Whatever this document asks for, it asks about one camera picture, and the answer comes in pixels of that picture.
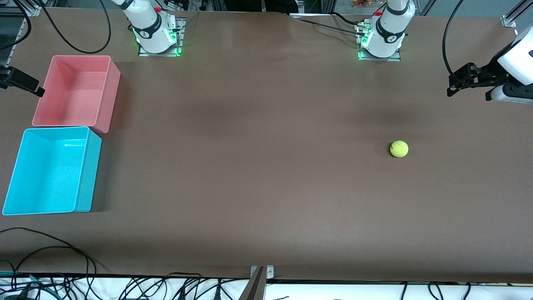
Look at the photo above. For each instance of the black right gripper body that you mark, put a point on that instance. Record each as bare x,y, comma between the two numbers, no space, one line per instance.
5,77

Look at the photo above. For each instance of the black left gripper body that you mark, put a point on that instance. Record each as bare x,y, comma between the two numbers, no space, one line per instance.
489,71

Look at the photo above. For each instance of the yellow-green tennis ball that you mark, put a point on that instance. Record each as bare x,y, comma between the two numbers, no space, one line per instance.
399,148

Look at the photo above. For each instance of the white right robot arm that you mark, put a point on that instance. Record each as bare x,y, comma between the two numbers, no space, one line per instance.
148,25

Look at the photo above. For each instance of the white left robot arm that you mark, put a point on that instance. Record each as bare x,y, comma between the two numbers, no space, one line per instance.
389,33

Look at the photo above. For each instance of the pink plastic bin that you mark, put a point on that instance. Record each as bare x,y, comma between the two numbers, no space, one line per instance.
75,91

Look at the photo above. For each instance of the blue plastic bin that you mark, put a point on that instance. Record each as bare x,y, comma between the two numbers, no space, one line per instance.
46,175

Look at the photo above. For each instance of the orange packaged item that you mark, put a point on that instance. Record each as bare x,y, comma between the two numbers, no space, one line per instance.
362,3

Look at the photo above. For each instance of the aluminium frame profile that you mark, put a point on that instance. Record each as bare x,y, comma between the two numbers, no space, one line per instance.
32,10
510,21

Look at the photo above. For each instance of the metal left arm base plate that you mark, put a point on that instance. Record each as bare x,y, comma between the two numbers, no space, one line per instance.
381,59

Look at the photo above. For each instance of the small metal table bracket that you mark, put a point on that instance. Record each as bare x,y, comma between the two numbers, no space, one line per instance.
270,271

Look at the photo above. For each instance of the dark camera mount bar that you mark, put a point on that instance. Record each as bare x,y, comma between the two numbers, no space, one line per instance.
256,287

